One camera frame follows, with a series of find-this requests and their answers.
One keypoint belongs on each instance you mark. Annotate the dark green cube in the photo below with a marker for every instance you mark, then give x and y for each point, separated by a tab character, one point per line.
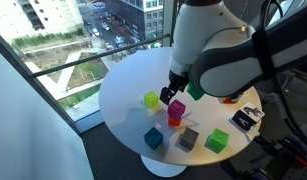
195	90

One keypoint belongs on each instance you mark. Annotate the colourful orange purple soft cube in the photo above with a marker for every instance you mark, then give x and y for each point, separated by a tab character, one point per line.
229	100

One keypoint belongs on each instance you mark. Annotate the small white paper tag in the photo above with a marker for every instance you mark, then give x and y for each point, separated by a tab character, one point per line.
254	132

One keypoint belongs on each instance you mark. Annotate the orange block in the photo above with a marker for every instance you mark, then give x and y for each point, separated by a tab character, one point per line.
174	121

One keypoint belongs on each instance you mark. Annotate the white round table base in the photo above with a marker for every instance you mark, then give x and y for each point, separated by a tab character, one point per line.
163	166

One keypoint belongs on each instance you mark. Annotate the glass office building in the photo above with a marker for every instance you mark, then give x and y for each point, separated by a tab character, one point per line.
136	16

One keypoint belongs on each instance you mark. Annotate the black white zebra soft cube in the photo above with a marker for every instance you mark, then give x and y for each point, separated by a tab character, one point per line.
248	117

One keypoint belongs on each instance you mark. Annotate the grey block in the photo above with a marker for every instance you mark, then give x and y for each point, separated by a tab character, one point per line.
189	138

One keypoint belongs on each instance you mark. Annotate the pink block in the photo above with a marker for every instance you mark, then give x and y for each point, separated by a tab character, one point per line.
176	109

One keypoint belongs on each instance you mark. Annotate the dark window railing bar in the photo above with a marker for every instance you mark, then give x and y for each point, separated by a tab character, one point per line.
93	57

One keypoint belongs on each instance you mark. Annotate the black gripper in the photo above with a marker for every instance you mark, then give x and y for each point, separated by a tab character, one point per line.
178	80

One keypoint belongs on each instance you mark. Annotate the yellow translucent block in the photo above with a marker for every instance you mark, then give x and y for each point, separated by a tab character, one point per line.
151	99

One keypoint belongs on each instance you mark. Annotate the dark window frame post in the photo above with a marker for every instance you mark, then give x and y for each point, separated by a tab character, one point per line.
169	20

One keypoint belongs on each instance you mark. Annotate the white apartment building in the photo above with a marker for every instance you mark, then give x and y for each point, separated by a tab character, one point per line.
33	16

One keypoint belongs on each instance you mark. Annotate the blue block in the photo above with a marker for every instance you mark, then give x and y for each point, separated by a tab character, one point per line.
153	138

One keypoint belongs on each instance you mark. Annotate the black equipment with orange clamp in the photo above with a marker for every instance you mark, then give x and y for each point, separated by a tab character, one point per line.
279	156

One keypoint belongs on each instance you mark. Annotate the green block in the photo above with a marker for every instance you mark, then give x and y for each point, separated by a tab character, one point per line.
217	140

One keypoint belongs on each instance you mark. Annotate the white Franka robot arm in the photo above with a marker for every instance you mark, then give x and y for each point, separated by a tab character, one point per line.
233	46

